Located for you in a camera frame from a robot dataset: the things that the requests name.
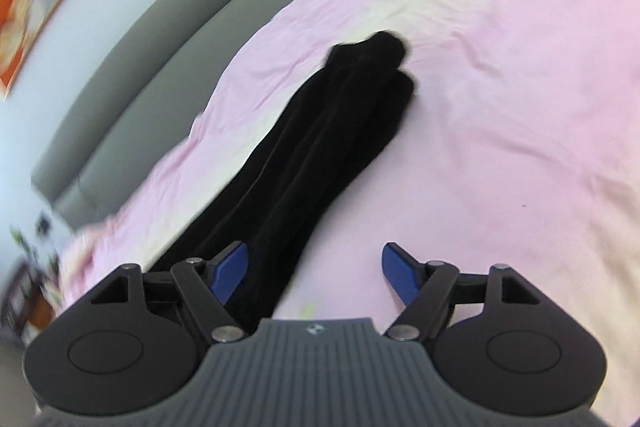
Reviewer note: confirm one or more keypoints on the grey padded headboard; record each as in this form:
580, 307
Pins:
150, 82

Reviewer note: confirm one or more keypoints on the maroon suitcase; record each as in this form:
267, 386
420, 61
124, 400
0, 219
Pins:
15, 297

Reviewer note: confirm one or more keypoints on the wooden nightstand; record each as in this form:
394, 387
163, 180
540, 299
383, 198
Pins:
42, 314

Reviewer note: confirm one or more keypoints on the small green plant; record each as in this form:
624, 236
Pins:
20, 239

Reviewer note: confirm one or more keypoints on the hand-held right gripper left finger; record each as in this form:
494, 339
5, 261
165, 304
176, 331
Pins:
229, 271

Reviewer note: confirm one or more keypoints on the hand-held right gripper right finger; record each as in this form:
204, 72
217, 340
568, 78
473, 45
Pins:
400, 271

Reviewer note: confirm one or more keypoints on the black pants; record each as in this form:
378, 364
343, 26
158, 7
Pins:
310, 147

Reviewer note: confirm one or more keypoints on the pink bed sheet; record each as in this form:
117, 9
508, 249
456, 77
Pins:
500, 107

